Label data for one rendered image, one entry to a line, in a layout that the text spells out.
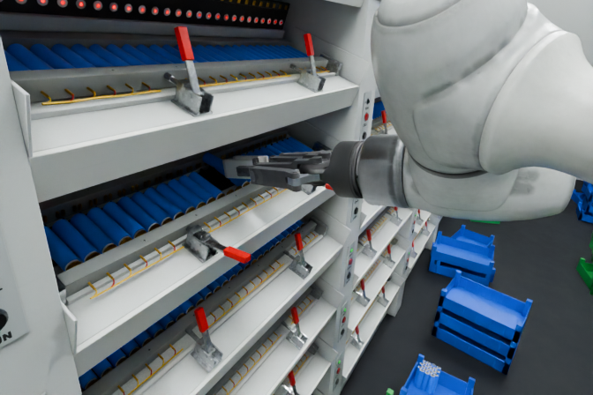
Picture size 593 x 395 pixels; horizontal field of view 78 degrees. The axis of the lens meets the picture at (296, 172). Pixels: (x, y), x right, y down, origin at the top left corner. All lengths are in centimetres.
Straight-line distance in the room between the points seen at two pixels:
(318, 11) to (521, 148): 62
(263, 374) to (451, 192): 59
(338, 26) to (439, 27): 56
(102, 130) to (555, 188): 41
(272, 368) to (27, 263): 61
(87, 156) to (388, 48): 25
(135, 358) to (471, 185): 48
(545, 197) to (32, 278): 44
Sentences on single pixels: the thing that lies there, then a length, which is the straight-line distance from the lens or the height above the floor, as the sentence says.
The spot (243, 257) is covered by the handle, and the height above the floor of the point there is 96.
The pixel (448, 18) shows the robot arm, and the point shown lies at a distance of 25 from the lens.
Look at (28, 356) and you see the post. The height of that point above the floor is 95.
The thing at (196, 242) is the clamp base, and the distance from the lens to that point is 49.
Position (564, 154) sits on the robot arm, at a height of 115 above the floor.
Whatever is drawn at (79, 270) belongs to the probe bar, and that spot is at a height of 97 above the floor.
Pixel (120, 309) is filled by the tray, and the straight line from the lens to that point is 45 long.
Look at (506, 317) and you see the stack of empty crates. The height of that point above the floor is 16.
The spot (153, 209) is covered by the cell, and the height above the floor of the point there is 98.
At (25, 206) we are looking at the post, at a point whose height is 108.
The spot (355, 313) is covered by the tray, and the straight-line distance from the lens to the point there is 129.
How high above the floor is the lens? 121
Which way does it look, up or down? 21 degrees down
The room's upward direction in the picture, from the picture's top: 3 degrees clockwise
